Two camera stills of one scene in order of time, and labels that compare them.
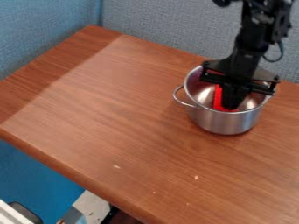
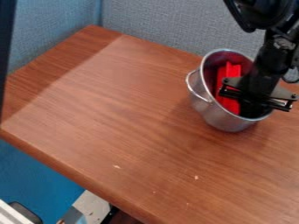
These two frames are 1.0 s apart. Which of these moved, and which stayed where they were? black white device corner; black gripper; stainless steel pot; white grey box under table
Moved: stainless steel pot; black gripper
Stayed: black white device corner; white grey box under table
